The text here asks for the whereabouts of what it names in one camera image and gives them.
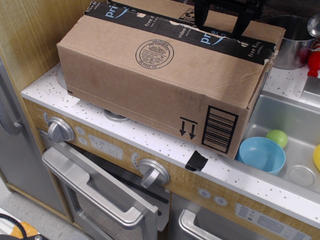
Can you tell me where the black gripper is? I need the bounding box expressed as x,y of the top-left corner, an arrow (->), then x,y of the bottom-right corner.
194,0 -> 266,39

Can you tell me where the large brown cardboard box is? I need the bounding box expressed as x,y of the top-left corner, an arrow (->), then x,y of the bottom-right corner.
57,0 -> 285,159

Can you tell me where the silver metal pot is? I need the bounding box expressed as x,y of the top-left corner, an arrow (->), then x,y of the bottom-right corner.
268,14 -> 316,70

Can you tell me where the silver ladle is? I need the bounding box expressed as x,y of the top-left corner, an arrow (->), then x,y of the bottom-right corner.
307,13 -> 320,39

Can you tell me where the red toy bottle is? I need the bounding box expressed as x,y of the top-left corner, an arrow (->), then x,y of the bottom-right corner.
307,40 -> 320,77

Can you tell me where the silver faucet base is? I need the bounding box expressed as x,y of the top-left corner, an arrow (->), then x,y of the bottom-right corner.
300,76 -> 320,105

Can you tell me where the silver toy sink basin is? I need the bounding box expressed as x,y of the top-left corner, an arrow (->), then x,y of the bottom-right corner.
221,91 -> 320,203

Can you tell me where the green plastic ball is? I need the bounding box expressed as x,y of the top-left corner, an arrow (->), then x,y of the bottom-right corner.
266,129 -> 288,148

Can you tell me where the light blue plastic bowl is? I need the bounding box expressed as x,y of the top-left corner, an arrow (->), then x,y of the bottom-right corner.
236,136 -> 286,175

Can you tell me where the black tape piece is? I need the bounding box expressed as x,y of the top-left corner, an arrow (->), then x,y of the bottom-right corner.
185,151 -> 208,172

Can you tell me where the silver stove burner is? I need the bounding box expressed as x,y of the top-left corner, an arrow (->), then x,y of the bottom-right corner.
103,109 -> 129,123

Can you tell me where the yellow plastic toy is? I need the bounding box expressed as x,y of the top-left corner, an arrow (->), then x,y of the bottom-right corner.
312,145 -> 320,171

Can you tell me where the right silver stove knob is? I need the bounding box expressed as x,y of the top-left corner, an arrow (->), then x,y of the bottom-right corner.
138,158 -> 170,188

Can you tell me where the silver stove knob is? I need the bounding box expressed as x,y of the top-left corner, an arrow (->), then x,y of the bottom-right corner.
47,116 -> 75,144
138,158 -> 170,188

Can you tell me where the toy oven clock display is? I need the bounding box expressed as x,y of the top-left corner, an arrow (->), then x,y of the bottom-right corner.
88,134 -> 124,160

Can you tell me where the left silver stove knob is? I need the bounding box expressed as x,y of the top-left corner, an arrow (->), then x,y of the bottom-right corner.
47,116 -> 75,144

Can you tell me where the silver toy dishwasher door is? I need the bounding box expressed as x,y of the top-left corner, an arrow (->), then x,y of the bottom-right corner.
170,193 -> 313,240

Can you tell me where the silver toy oven door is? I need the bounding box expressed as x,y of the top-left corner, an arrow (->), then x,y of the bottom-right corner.
41,146 -> 159,240

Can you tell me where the grey toy fridge door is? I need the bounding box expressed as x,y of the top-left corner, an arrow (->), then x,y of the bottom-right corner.
0,54 -> 66,217

